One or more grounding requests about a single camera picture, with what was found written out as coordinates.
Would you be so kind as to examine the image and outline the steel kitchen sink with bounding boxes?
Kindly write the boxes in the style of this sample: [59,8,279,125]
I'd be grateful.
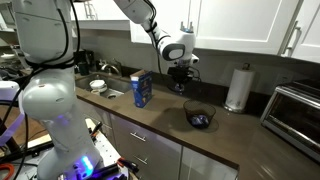
[74,71,133,100]

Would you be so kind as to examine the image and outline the blue snack pack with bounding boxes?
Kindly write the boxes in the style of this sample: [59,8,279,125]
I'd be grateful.
[198,114,210,127]
[188,114,202,130]

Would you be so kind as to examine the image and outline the white paper towel roll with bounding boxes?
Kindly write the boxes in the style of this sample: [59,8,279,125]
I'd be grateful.
[225,68,256,109]

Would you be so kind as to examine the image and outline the chrome sink faucet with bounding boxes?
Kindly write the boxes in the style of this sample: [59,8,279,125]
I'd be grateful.
[99,59,123,76]

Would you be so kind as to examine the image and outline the gray base cabinet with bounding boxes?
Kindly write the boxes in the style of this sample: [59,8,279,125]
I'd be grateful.
[76,98,241,180]

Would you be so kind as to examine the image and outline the black coffee maker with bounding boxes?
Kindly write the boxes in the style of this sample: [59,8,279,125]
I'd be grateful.
[74,49,97,76]

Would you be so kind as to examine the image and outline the silver toaster oven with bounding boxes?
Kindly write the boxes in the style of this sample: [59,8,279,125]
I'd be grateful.
[259,78,320,164]

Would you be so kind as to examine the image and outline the blue pasta box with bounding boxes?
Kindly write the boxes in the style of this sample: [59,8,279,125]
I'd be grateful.
[129,69,155,109]

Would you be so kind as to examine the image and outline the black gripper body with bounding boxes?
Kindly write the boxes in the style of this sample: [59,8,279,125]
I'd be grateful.
[167,65,195,85]

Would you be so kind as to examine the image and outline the black forearm cable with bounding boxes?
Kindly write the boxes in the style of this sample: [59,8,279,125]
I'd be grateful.
[142,0,165,81]

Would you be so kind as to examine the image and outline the white upper cabinet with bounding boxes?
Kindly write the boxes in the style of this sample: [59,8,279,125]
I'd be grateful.
[129,0,320,64]

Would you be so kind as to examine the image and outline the black wire mesh basket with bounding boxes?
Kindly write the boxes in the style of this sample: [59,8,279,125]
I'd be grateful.
[182,99,217,131]

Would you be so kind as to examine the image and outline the white bowl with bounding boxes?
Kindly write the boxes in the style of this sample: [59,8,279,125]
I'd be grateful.
[88,79,109,95]

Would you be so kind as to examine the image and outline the steel upper cabinet handle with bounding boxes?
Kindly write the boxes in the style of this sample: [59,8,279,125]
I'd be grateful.
[282,20,303,58]

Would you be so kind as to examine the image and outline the black red hand tool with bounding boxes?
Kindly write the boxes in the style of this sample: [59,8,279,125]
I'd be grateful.
[115,156,141,175]

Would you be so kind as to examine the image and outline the steel drawer handle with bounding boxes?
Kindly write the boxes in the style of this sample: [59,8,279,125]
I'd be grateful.
[133,154,149,166]
[129,131,147,143]

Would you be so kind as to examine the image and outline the orange cable loop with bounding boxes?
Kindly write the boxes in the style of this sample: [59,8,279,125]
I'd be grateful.
[0,162,16,180]

